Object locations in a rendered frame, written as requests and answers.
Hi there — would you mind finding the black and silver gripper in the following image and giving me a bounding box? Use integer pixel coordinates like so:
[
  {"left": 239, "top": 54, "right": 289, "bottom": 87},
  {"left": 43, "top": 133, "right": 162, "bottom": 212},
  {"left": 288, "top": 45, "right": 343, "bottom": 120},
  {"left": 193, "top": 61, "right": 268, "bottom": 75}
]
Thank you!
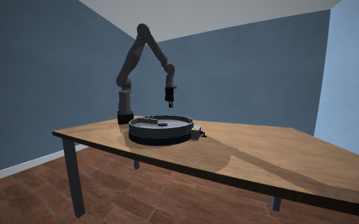
[{"left": 165, "top": 82, "right": 177, "bottom": 108}]

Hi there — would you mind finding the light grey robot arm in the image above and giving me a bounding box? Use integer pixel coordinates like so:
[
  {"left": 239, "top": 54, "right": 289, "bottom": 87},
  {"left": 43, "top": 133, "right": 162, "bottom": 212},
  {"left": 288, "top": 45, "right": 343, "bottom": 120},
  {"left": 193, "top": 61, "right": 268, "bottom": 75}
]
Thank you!
[{"left": 116, "top": 24, "right": 175, "bottom": 114}]

